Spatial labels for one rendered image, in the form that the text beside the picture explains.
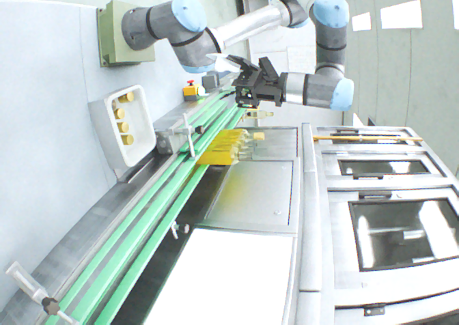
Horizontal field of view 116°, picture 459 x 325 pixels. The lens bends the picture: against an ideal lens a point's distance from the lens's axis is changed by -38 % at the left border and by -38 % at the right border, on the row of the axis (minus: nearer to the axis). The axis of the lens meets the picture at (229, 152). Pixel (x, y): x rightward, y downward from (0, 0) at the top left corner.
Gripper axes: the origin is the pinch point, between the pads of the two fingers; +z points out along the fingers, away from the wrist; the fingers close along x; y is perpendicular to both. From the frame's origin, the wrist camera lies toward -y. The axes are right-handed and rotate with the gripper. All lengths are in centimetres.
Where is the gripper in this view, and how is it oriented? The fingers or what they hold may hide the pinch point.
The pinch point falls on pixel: (214, 77)
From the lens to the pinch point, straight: 62.9
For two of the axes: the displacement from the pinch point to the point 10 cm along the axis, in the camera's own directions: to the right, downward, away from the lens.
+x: 2.2, 5.8, 7.8
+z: -9.1, -1.7, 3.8
